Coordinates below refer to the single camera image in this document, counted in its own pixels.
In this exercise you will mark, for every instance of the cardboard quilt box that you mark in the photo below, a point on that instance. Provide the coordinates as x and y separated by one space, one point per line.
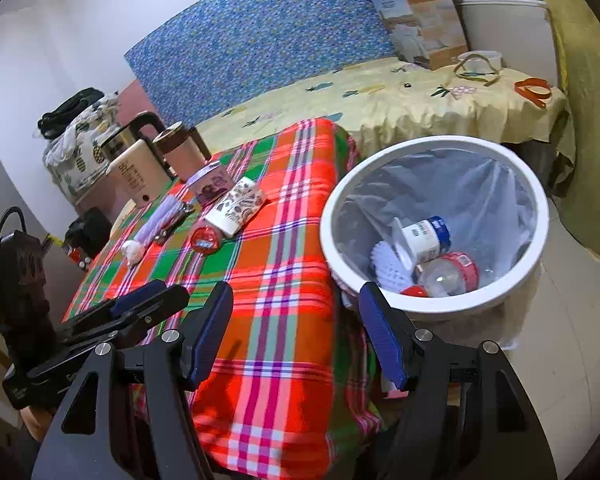
430 20

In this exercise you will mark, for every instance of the dark metal utensil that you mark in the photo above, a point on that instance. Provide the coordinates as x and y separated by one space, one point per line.
172 227

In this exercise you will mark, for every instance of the pink mug with brown lid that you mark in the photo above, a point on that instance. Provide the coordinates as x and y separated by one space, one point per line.
180 157

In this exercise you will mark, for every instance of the pink cabinet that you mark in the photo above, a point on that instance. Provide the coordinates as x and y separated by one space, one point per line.
95 201

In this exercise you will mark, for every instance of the white round trash bin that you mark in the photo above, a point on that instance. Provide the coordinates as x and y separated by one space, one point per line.
485 303

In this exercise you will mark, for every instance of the black bag with red detail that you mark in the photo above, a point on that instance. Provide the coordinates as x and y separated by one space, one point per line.
87 235

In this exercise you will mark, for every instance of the white shuttlecock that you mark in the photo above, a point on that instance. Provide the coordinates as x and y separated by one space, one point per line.
387 265

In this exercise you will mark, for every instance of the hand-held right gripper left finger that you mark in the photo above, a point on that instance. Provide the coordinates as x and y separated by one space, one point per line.
207 332

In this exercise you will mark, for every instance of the white panel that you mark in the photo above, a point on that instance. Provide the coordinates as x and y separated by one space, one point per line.
510 35

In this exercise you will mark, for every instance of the purple carton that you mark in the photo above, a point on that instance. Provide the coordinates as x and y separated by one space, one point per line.
207 185

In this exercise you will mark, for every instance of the white tissue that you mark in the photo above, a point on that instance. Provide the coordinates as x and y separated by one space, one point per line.
132 252

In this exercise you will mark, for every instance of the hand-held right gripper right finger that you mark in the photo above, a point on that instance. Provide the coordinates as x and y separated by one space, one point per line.
385 335

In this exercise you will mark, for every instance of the white bottle blue cap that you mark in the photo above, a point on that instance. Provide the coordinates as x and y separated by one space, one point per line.
420 240

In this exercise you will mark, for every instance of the clear plastic bin liner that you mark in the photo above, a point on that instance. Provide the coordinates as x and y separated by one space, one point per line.
455 185

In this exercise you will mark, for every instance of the yellow-green curtain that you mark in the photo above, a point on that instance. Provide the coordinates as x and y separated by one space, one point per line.
585 110

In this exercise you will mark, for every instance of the cream warming device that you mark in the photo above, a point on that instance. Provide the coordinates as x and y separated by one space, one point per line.
135 175

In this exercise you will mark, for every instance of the plaid tablecloth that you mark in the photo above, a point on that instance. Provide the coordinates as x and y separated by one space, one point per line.
280 270

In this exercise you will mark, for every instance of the blue floral headboard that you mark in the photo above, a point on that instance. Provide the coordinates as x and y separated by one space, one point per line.
260 35

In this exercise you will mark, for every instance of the beige electric kettle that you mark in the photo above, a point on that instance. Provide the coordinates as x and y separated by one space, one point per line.
115 145

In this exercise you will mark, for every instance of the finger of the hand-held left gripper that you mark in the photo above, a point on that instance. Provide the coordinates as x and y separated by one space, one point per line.
155 310
135 296

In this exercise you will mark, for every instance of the yellow printed bed sheet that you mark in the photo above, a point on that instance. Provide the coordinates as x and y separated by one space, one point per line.
380 100

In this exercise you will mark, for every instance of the pineapple print cloth bundle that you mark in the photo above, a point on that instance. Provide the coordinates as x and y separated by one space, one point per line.
75 160

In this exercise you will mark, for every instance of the patterned paper cup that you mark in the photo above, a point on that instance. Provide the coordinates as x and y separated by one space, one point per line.
235 205

